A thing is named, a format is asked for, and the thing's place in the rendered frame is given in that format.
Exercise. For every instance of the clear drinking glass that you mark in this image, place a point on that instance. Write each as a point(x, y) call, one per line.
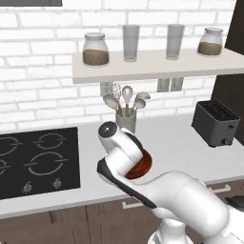
point(174, 42)
point(131, 43)

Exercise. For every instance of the glass jar with brown filling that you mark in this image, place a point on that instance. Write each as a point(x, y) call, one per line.
point(210, 43)
point(95, 50)

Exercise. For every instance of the white wall socket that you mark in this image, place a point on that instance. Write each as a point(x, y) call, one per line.
point(106, 88)
point(170, 84)

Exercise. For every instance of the black hob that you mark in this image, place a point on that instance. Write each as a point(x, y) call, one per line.
point(35, 162)

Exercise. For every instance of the brown cupboard door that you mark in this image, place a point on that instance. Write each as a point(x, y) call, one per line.
point(41, 227)

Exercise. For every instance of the dark extractor hood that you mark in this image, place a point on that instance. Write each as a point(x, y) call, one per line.
point(30, 3)

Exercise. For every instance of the white spoon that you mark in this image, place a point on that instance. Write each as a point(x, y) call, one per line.
point(127, 95)

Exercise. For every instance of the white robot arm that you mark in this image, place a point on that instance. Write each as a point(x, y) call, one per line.
point(178, 193)

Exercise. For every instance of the white ladle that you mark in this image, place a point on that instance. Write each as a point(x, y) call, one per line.
point(140, 101)

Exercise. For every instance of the white spatula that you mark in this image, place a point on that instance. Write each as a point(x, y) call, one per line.
point(111, 101)

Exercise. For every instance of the white whisk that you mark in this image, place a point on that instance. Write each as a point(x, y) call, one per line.
point(116, 91)

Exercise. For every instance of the brown bowl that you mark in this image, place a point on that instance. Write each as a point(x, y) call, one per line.
point(142, 166)

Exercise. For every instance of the white wall shelf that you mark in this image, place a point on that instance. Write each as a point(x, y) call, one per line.
point(152, 66)

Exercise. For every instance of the grey utensil pot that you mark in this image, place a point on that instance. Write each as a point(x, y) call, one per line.
point(126, 122)

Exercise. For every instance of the dark grey toaster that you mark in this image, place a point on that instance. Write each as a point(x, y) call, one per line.
point(215, 123)

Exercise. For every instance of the dark brown tall cabinet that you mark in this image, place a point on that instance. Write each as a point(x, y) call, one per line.
point(233, 70)

